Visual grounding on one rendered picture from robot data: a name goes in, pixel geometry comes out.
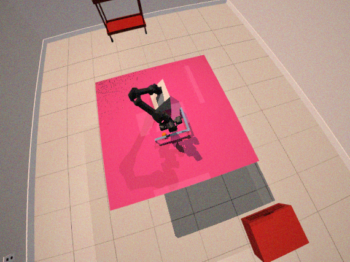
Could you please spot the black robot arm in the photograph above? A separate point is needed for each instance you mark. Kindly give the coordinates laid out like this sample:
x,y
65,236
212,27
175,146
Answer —
x,y
157,115

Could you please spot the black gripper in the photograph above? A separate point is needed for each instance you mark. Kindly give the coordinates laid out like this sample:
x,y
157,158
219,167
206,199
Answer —
x,y
177,120

